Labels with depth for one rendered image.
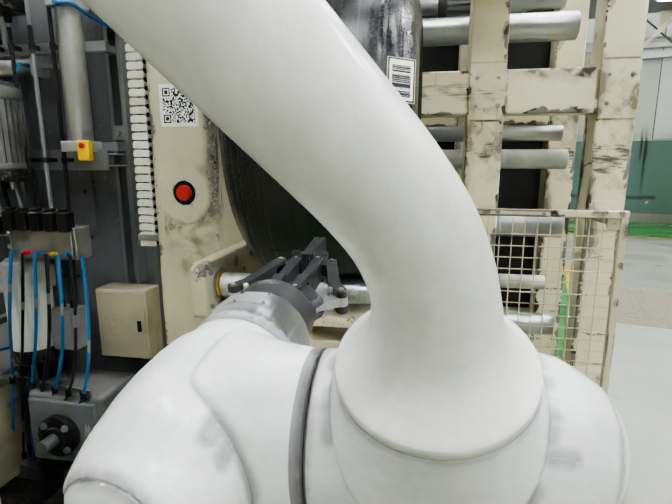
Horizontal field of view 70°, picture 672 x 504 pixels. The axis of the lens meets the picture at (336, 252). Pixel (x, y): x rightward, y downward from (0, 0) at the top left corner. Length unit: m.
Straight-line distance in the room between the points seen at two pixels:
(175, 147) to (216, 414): 0.74
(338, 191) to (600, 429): 0.18
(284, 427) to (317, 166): 0.15
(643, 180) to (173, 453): 9.78
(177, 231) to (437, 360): 0.81
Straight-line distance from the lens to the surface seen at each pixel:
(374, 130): 0.16
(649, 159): 9.92
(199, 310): 0.86
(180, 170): 0.96
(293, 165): 0.16
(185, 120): 0.95
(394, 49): 0.70
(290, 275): 0.53
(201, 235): 0.96
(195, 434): 0.26
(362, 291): 0.80
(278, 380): 0.28
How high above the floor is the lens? 1.13
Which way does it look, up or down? 11 degrees down
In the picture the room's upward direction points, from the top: straight up
